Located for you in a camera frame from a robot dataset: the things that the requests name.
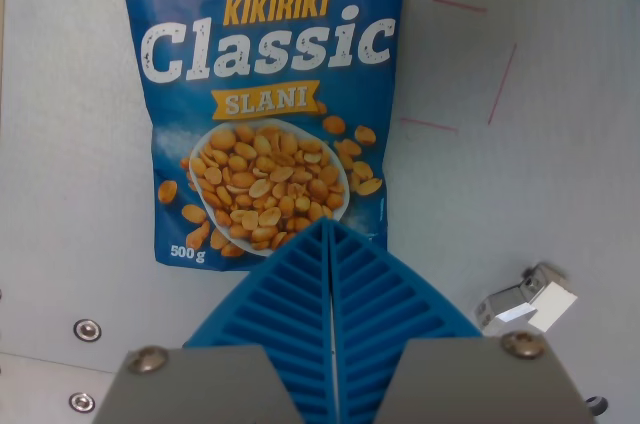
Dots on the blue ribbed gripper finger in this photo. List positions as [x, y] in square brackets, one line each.
[380, 304]
[280, 304]

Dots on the silver table screw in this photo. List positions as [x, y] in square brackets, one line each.
[81, 401]
[87, 330]

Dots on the blue Kikiriki Classic peanut bag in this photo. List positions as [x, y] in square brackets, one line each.
[265, 104]

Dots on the silver metal bracket block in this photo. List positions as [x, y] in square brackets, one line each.
[525, 303]

